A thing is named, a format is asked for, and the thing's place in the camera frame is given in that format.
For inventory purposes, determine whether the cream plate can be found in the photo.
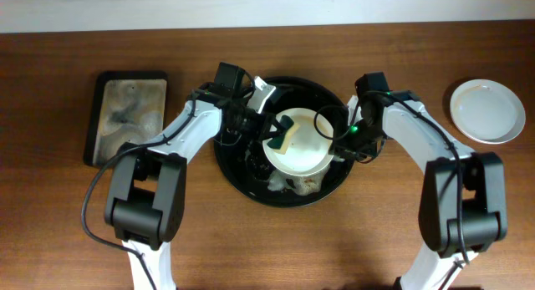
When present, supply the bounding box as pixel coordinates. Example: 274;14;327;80
262;108;334;176

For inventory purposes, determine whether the green yellow sponge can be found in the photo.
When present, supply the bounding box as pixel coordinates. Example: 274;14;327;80
267;114;300;155

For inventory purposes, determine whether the pale green plate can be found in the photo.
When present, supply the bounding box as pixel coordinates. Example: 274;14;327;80
449;79;526;132

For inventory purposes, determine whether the pink white plate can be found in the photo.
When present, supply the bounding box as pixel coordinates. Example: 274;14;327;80
458;129;522;145

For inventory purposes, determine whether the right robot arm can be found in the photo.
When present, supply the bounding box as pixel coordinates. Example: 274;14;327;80
329;72;508;290

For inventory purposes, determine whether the round black serving tray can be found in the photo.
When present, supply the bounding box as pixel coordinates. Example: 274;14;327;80
214;76;354;207

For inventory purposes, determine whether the rectangular black soapy tray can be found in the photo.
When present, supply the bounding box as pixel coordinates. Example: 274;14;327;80
83;70;168;167

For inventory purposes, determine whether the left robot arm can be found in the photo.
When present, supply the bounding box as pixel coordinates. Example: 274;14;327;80
104;62;298;289

